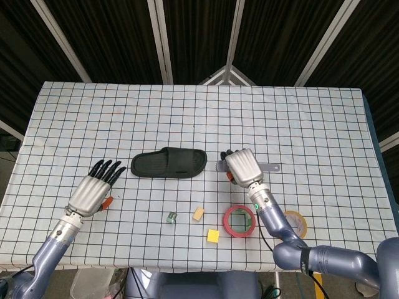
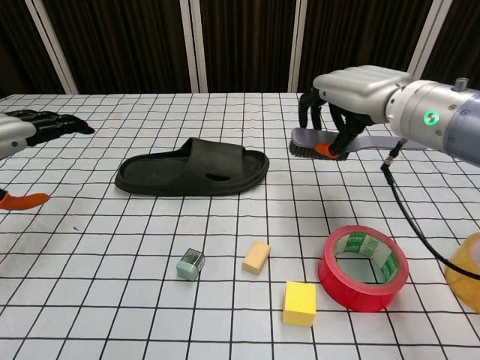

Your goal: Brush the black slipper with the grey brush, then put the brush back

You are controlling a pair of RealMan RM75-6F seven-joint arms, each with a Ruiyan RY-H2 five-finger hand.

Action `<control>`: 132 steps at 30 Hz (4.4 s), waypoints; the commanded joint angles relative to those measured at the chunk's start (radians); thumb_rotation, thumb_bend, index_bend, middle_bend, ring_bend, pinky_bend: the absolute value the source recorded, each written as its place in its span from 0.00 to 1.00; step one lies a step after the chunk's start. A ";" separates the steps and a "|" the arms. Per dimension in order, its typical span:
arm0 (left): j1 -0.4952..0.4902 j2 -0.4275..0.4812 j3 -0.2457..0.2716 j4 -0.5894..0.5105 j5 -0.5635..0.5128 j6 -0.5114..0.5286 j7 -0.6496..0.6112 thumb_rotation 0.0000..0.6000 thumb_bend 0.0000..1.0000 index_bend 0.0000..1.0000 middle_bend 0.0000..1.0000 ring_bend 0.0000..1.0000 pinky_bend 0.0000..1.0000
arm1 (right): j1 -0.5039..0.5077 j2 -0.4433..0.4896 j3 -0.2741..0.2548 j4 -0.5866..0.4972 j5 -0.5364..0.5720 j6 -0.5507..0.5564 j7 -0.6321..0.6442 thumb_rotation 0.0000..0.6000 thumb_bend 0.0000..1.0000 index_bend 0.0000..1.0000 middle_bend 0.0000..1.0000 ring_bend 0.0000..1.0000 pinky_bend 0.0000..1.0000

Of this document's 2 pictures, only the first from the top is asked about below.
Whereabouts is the grey-blue robot torso base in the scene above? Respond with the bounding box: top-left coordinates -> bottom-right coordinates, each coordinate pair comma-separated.
124,270 -> 260,299

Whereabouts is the clear plastic bag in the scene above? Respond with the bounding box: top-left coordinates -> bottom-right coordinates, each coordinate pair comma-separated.
70,268 -> 115,299

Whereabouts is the white triangular frame foot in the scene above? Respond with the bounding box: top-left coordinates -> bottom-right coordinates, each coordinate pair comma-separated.
198,64 -> 257,87

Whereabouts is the dark pleated backdrop curtain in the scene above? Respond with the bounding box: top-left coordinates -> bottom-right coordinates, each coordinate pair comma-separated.
0,0 -> 399,150

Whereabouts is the white black-checked tablecloth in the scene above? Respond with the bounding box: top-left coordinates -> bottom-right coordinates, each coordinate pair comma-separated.
0,81 -> 388,272

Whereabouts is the red tape roll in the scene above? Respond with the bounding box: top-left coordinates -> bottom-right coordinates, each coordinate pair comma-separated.
224,205 -> 257,239

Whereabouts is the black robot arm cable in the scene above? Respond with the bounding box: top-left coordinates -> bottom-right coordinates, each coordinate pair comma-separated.
256,216 -> 329,299

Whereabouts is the grey scrub brush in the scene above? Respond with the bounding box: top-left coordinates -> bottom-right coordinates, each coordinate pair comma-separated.
214,160 -> 281,174

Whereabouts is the black rubber slide sandal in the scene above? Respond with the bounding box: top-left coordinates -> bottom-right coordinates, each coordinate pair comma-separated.
130,146 -> 208,180

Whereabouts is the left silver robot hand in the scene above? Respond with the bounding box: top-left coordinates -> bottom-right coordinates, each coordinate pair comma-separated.
67,158 -> 127,217

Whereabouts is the yellow tape roll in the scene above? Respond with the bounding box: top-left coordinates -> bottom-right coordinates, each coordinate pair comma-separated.
282,210 -> 309,240

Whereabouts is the white partition frame post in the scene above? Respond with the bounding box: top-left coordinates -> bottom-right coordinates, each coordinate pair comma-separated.
30,0 -> 92,83
294,0 -> 355,88
224,0 -> 251,68
147,0 -> 175,85

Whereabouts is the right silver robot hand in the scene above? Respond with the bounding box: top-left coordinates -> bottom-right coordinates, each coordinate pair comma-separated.
219,148 -> 266,187

